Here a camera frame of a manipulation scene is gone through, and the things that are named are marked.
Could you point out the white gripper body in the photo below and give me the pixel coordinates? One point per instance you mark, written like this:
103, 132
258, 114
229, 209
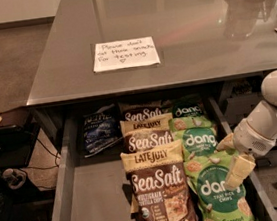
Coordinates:
251, 138

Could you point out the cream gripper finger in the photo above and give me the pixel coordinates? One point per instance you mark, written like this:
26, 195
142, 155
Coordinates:
226, 143
240, 167

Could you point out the green dang chip bag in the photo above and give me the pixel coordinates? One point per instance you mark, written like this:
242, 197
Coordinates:
197, 134
207, 177
188, 107

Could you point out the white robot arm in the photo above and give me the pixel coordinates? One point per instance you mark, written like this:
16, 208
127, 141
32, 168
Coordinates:
263, 119

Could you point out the front brown sea salt bag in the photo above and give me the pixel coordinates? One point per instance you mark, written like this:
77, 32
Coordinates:
159, 184

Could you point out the brown sea salt bag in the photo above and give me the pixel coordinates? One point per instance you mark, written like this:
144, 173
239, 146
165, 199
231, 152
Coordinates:
141, 111
159, 184
146, 134

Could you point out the middle brown sea salt bag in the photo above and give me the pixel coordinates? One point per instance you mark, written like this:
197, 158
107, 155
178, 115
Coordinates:
146, 134

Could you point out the rear brown sea salt bag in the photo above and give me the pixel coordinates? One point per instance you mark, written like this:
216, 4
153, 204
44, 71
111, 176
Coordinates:
141, 111

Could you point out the dark blue chip bag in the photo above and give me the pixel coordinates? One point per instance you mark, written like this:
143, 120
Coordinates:
101, 130

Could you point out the grey open top drawer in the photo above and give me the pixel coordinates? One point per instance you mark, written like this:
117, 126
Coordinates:
90, 189

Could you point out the white handwritten paper note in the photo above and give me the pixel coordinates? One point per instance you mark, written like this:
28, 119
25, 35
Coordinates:
124, 54

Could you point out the black side cart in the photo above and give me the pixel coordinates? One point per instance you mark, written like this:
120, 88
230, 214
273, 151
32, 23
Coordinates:
18, 135

